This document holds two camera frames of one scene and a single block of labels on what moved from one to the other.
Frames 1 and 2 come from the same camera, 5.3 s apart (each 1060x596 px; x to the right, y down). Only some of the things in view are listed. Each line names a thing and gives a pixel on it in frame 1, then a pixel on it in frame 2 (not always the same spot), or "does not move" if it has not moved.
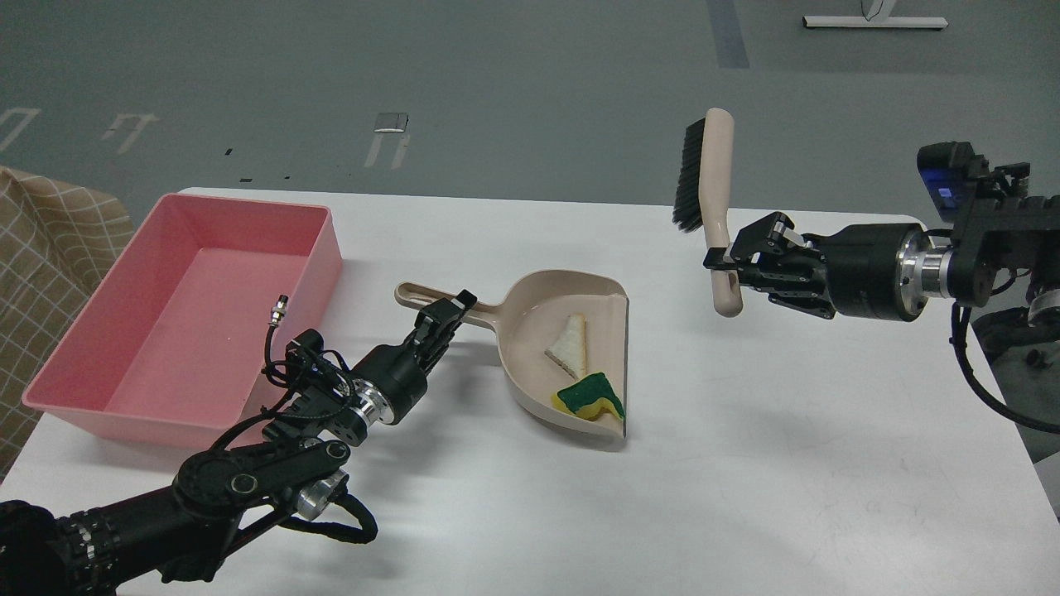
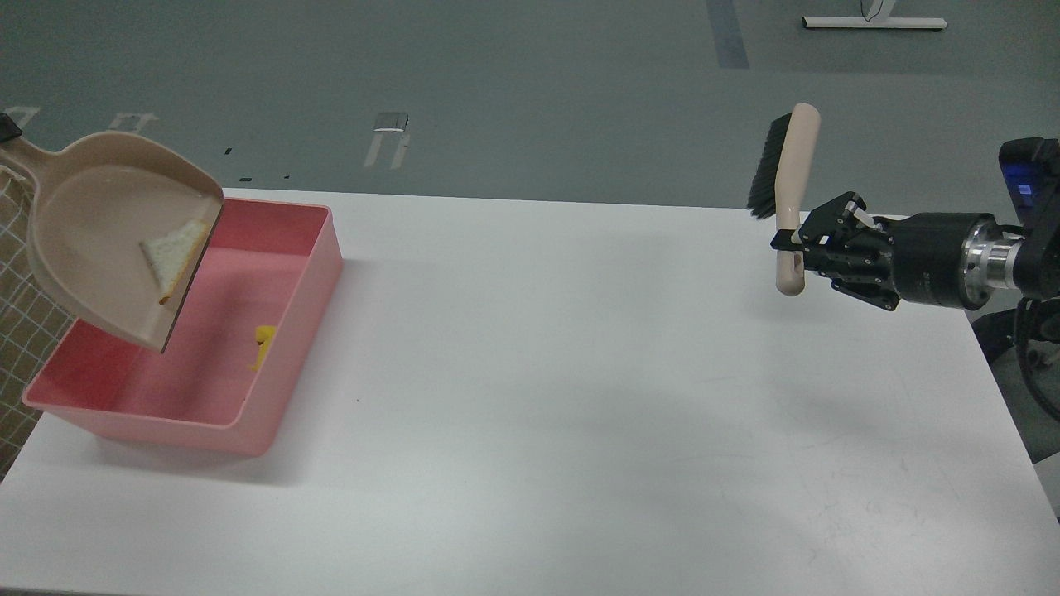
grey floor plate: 391,122 does not move
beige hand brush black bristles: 703,194 to 784,165
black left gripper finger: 436,325 to 8,128
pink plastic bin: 183,341 does not move
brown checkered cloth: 56,242 does not move
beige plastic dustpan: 527,320 to 98,197
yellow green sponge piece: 589,397 to 264,335
